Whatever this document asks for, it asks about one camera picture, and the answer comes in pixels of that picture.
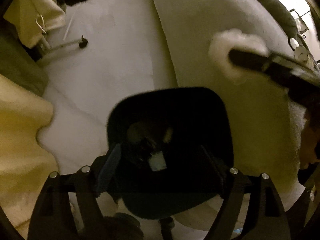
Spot right hand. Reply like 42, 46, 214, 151
299, 110, 319, 169

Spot grey bed with headboard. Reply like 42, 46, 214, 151
153, 0, 305, 210

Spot grey patterned duvet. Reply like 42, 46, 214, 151
257, 0, 319, 71

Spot clothes rack wheeled base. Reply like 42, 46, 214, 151
39, 36, 89, 54

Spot beige hanging coat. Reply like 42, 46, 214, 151
4, 0, 65, 48

